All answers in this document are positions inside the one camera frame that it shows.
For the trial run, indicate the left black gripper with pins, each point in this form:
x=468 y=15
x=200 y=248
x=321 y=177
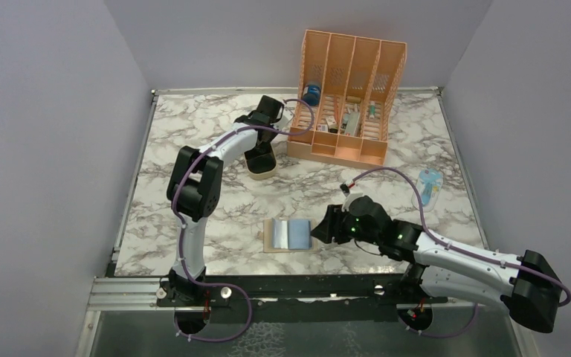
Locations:
x=260 y=146

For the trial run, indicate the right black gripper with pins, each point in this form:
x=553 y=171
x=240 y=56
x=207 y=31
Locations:
x=331 y=226

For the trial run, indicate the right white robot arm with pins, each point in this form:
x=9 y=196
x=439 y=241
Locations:
x=524 y=286

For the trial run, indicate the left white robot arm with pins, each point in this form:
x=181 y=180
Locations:
x=196 y=181

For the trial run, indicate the beige tray with cards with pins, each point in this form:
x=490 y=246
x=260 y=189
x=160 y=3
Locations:
x=261 y=163

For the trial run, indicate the blue packaged item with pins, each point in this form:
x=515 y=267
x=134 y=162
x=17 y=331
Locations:
x=429 y=185

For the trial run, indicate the blue round jar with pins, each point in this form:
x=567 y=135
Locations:
x=311 y=93

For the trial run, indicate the small items in organizer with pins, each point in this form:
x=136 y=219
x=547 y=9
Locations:
x=346 y=122

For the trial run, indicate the white tube in organizer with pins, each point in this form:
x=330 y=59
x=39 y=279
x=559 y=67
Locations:
x=372 y=110

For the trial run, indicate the orange plastic desk organizer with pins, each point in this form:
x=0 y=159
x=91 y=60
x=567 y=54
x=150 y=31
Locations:
x=350 y=69

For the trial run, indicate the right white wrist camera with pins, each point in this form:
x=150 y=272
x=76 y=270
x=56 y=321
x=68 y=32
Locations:
x=350 y=198

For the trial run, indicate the black mounting base rail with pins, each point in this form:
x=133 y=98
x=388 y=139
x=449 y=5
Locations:
x=274 y=298

